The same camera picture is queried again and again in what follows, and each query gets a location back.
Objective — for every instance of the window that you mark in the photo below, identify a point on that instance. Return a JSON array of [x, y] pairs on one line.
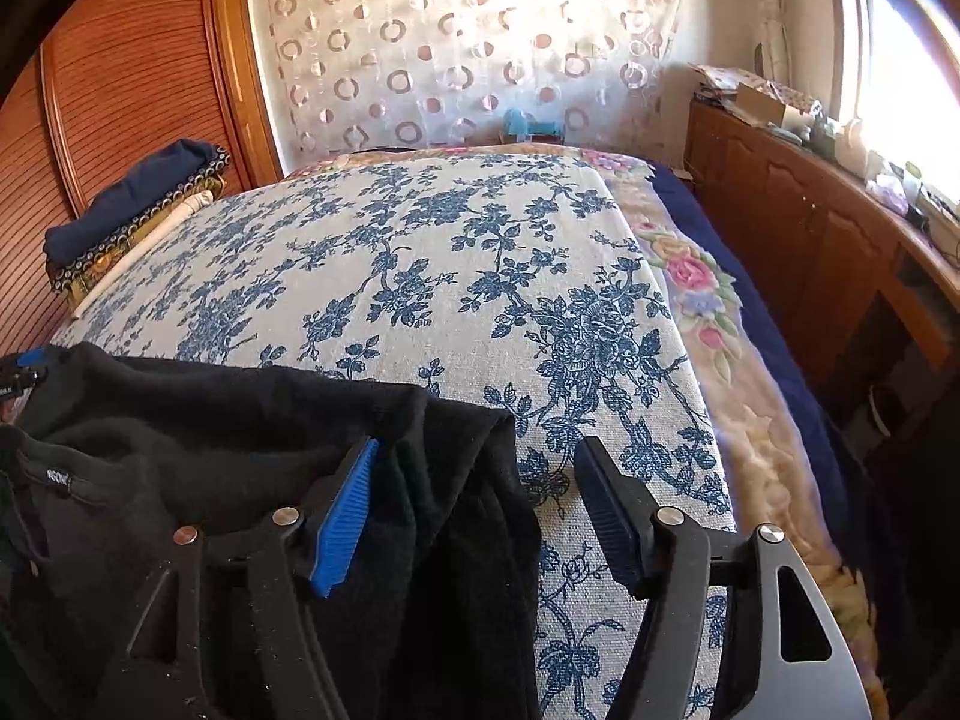
[[900, 75]]

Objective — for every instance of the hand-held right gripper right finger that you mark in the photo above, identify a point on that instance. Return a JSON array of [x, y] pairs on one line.
[[615, 525]]

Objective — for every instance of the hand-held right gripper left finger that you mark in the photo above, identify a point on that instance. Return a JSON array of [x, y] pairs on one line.
[[345, 517]]

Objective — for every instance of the navy blanket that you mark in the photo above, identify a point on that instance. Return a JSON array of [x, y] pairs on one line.
[[772, 360]]

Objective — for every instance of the folded patterned cloth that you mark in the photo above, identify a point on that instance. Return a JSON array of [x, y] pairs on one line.
[[720, 79]]

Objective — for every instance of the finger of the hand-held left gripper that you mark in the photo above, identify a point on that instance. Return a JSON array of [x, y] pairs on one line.
[[30, 358]]

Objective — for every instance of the blue floral bed sheet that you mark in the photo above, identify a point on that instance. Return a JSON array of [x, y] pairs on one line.
[[450, 277]]

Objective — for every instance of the cardboard box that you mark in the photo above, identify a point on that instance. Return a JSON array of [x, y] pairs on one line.
[[765, 105]]

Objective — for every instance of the circle-patterned sheer curtain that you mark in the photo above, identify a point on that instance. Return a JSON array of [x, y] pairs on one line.
[[465, 45]]

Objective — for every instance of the pink floral blanket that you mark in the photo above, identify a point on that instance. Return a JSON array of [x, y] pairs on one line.
[[697, 277]]

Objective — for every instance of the navy folded cloth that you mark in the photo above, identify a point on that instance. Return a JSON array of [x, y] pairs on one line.
[[127, 202]]

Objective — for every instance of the black printed t-shirt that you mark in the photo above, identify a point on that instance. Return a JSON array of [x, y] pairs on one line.
[[225, 420]]

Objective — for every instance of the blue plastic item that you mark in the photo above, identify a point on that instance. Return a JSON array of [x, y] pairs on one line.
[[529, 127]]

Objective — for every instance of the wooden cabinet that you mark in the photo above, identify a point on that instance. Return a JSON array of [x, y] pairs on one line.
[[810, 217]]

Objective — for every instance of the crumpled clear plastic bag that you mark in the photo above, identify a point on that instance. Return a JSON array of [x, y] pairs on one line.
[[889, 191]]

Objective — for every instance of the pale plastic jug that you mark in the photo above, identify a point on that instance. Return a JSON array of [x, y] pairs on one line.
[[853, 146]]

